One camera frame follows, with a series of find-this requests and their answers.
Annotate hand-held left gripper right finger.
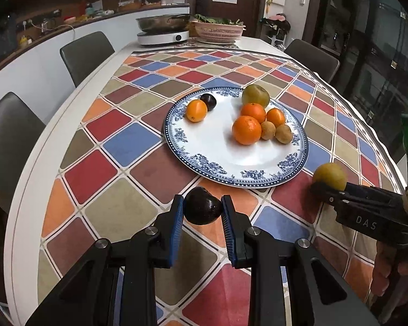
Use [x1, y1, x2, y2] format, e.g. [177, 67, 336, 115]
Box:
[221, 195, 378, 326]

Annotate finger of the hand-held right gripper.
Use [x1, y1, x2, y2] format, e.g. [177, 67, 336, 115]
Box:
[309, 183, 361, 211]
[344, 181, 407, 200]

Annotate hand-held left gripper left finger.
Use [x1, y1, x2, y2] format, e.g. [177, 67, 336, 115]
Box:
[25, 194, 185, 326]

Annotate yellow-green pear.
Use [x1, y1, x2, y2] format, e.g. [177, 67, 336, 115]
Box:
[241, 84, 271, 107]
[313, 162, 348, 191]

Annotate dark avocado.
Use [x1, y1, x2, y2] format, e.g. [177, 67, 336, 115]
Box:
[184, 187, 224, 225]

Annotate small brown longan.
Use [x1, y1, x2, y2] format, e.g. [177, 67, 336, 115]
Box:
[260, 121, 277, 140]
[275, 124, 293, 145]

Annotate blue patterned white plate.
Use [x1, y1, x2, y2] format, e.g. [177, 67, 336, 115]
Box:
[164, 86, 309, 188]

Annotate small orange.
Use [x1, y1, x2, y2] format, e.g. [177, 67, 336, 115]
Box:
[266, 108, 286, 127]
[240, 102, 267, 123]
[185, 99, 209, 123]

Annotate large orange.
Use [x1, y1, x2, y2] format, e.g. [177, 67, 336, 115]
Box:
[232, 116, 262, 145]

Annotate dark purple plum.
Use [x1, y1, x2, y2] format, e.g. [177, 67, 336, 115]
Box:
[200, 93, 217, 112]

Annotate person's right hand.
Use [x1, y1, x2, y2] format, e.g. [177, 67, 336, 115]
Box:
[373, 241, 408, 297]

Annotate colourful checkered tablecloth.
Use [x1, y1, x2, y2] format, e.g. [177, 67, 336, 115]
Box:
[37, 50, 407, 326]

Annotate grey dining chair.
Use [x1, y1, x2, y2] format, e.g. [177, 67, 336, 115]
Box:
[60, 31, 116, 87]
[0, 92, 47, 215]
[284, 39, 341, 84]

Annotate dark glass sliding door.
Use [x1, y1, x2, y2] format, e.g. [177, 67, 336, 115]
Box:
[309, 0, 408, 127]

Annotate rack with pink hat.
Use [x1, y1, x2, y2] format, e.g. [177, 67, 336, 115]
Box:
[260, 14, 292, 47]

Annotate round patterned placemat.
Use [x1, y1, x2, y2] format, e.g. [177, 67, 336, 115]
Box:
[186, 37, 240, 47]

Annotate pink plastic basket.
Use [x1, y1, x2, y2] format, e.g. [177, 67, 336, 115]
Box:
[190, 21, 246, 43]

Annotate white induction cooker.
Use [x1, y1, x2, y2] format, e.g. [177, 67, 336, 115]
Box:
[137, 30, 190, 47]

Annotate steel pot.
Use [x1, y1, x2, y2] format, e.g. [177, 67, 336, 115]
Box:
[135, 14, 191, 33]

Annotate white sideboard counter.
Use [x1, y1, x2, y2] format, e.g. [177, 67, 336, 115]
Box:
[0, 3, 191, 109]

